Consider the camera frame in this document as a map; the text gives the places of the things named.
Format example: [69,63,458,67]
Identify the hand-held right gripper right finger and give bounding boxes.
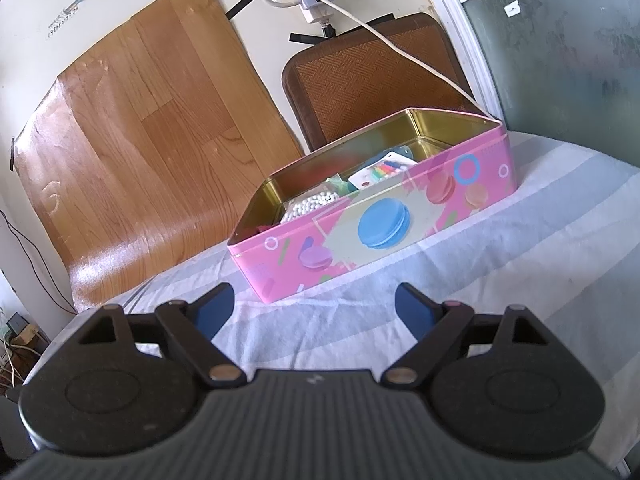
[382,282,546,389]

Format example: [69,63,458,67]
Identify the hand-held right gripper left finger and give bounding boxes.
[75,282,248,390]

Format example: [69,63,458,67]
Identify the pink macaron print tin box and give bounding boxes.
[227,107,516,305]

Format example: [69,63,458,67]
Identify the bag of white beads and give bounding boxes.
[280,187,341,226]

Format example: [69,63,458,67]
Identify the coloured marker pack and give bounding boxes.
[347,152,413,190]

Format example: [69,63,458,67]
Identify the light green cloth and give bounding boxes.
[327,172,358,198]

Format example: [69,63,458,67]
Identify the striped bed sheet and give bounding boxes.
[50,130,640,480]

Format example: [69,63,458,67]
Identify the brown woven mat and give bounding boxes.
[281,12,488,153]

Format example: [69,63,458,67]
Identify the frosted glass door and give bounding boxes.
[410,0,640,171]

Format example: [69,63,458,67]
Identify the white plug adapter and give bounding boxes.
[299,0,333,26]

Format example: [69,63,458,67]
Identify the thin dark wall cable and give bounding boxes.
[0,210,76,313]

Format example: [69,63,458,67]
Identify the wood grain wall sheet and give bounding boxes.
[12,0,306,313]

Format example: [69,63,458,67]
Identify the white cable bundle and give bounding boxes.
[0,340,26,386]

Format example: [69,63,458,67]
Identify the white power cable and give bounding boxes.
[320,0,502,122]

